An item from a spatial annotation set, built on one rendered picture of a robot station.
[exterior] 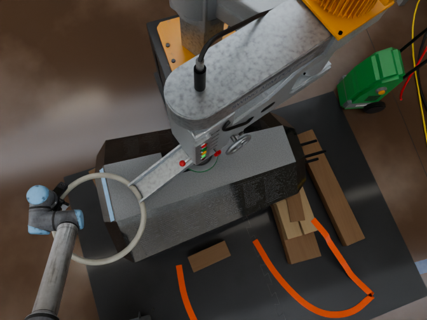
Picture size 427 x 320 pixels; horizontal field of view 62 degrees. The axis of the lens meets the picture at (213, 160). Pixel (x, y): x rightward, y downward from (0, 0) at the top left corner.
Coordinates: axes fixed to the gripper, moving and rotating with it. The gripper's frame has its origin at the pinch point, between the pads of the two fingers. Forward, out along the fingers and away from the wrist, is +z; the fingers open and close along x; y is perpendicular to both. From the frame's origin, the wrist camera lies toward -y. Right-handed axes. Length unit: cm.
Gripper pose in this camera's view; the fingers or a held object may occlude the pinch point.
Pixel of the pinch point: (63, 202)
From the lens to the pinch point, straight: 211.4
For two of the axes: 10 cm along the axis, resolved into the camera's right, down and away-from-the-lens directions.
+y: -4.0, 8.7, -2.9
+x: 9.1, 4.1, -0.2
